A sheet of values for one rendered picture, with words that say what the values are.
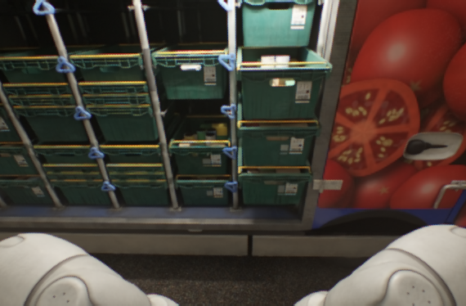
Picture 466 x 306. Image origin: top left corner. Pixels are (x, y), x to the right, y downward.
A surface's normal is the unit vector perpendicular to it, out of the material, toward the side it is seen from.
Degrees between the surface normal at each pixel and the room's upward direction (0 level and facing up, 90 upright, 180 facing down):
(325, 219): 90
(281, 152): 99
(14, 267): 17
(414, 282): 27
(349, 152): 90
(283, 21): 96
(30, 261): 2
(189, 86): 94
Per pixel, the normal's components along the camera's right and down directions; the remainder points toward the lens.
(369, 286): -0.85, -0.51
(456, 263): 0.08, -0.69
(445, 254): -0.03, -0.85
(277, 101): -0.03, 0.65
